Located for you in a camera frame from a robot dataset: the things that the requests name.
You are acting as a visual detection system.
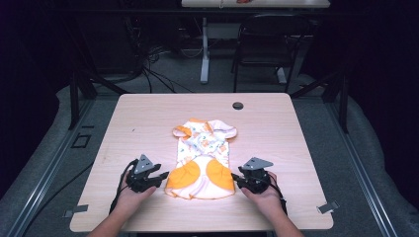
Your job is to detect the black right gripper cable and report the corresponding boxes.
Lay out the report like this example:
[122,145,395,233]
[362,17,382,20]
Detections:
[268,172,289,216]

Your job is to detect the black floor cables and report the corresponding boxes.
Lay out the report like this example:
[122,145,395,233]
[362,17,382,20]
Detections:
[125,18,196,95]

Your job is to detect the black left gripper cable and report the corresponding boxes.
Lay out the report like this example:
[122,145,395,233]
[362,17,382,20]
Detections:
[108,159,139,215]

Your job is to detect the person's left hand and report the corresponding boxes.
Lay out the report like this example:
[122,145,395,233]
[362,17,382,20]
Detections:
[113,179,158,216]

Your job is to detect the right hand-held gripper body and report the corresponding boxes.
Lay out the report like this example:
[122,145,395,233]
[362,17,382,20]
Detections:
[237,156,275,195]

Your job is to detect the grey tape strip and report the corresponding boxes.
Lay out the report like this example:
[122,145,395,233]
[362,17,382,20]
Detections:
[316,200,340,214]
[62,203,90,218]

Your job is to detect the white desk with metal leg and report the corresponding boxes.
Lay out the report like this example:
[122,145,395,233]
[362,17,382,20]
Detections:
[181,0,331,85]

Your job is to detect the black metal stand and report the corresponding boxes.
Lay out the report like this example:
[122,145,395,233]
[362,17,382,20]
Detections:
[63,16,129,130]
[290,70,350,134]

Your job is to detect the aluminium floor rail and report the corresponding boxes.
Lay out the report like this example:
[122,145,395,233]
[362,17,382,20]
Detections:
[324,98,399,237]
[6,98,95,237]

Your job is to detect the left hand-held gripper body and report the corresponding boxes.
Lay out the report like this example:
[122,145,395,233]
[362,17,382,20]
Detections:
[126,153,162,194]

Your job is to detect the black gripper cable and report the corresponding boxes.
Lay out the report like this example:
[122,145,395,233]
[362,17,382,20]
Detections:
[108,159,139,215]
[268,172,289,216]

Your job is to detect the black folding chair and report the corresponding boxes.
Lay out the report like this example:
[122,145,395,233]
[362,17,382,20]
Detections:
[230,13,312,94]

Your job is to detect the orange and white baby dress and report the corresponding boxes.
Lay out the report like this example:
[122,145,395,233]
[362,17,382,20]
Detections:
[163,118,238,200]

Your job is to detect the person's right hand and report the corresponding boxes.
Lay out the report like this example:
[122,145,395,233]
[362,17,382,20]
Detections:
[240,171,285,220]

